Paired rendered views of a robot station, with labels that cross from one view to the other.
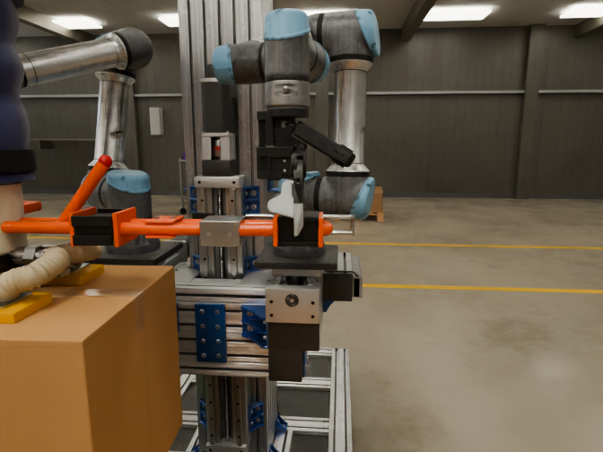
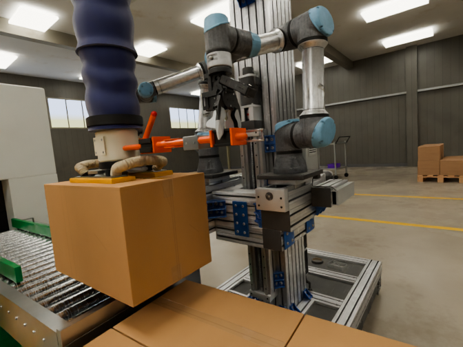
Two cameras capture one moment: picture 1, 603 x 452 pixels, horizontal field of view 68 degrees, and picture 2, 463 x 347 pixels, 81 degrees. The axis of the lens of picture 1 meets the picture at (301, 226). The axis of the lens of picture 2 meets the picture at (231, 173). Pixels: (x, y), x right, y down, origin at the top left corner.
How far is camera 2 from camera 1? 0.49 m
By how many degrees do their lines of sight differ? 34
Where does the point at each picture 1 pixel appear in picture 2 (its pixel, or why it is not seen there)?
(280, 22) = (206, 22)
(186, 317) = (229, 208)
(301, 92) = (220, 58)
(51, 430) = (114, 229)
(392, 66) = not seen: outside the picture
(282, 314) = (264, 204)
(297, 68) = (215, 45)
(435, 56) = not seen: outside the picture
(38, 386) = (109, 208)
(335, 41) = (297, 33)
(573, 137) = not seen: outside the picture
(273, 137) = (211, 87)
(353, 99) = (311, 67)
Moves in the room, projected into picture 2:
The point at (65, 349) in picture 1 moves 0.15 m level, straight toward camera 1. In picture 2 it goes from (114, 191) to (87, 200)
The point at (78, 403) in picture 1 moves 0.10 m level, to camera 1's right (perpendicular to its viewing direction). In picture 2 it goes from (120, 217) to (140, 219)
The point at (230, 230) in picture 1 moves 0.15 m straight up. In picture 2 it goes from (194, 140) to (189, 92)
